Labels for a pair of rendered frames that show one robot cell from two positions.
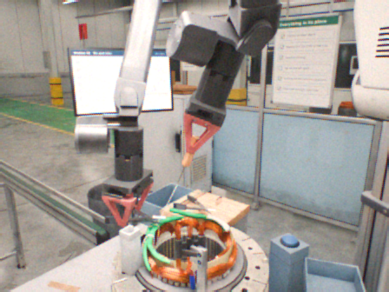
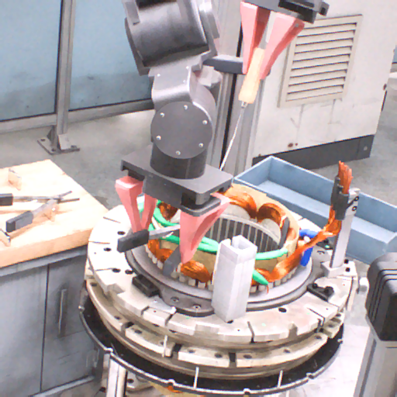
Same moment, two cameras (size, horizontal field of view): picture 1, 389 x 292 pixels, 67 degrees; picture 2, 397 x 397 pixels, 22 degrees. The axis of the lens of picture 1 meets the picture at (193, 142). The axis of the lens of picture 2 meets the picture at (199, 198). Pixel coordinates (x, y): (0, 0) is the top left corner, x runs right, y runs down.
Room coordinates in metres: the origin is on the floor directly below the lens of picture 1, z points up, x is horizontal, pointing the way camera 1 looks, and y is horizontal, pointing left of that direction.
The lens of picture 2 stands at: (0.35, 1.04, 1.74)
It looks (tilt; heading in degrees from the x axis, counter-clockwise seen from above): 29 degrees down; 282
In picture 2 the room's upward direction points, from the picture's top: 8 degrees clockwise
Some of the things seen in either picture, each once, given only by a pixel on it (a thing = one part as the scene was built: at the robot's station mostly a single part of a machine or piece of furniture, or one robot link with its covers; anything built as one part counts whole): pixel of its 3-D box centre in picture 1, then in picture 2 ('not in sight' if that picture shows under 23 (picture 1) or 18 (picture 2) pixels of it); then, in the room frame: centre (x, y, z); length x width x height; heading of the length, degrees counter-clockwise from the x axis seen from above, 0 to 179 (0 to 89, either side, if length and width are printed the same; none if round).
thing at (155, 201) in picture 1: (168, 232); not in sight; (0.92, 0.09, 0.92); 0.17 x 0.11 x 0.28; 143
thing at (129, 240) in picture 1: (130, 250); (234, 278); (0.50, 0.12, 1.14); 0.03 x 0.03 x 0.09; 56
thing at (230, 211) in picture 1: (205, 210); (18, 211); (0.82, -0.04, 1.05); 0.20 x 0.19 x 0.02; 53
